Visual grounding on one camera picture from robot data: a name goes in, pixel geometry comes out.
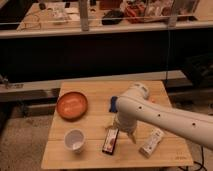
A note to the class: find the orange wooden bowl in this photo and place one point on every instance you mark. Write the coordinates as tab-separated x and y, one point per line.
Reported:
72	105

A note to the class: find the grey metal post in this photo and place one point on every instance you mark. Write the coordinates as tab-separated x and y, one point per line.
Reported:
83	10

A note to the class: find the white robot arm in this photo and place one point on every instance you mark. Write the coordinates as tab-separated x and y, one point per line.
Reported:
133	106

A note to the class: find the white cup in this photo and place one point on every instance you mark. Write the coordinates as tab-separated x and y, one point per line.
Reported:
74	140

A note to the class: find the blue object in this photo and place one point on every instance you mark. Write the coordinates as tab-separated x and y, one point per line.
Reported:
113	108

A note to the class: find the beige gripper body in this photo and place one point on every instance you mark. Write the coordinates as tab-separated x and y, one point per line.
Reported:
129	135

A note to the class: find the black bag on shelf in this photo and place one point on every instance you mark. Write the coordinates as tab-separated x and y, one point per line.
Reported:
112	17

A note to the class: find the orange carrot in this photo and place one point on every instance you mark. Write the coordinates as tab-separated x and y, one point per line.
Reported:
152	99

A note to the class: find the dark snack bar packet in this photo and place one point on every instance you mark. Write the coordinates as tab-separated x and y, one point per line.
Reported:
110	141

